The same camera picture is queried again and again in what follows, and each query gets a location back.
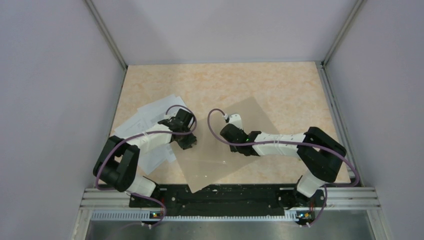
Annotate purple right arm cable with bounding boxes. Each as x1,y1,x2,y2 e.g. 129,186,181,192
207,108,361,228

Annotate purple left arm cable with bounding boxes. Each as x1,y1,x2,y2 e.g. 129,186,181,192
95,104,199,229

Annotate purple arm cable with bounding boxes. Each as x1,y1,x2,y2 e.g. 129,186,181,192
207,108,361,228
95,104,199,229

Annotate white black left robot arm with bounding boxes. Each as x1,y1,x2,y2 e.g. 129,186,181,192
92,105,197,207

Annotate printed white paper sheets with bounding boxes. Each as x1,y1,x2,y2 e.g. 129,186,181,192
137,94,186,130

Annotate aluminium frame rail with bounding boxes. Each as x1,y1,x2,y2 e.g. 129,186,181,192
326,187,381,211

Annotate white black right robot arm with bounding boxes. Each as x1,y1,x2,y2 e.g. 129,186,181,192
219,123,346,206

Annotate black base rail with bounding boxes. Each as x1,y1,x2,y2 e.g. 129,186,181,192
129,184,325,217

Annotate blank white paper sheets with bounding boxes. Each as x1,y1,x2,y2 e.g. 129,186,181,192
114,113,176,175

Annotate white slotted cable duct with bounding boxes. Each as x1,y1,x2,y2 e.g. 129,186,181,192
90,210,299,222

